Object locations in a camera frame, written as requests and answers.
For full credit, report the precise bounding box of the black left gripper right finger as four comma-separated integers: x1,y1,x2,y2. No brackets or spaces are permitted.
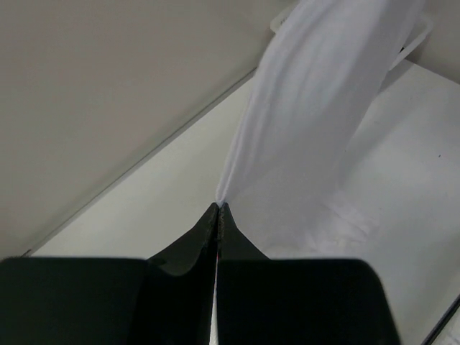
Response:
216,205,400,344

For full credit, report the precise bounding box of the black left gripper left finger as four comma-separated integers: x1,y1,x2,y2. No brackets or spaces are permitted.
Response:
1,204,219,344

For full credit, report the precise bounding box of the white tank top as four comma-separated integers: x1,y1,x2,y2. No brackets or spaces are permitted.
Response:
216,1,423,259

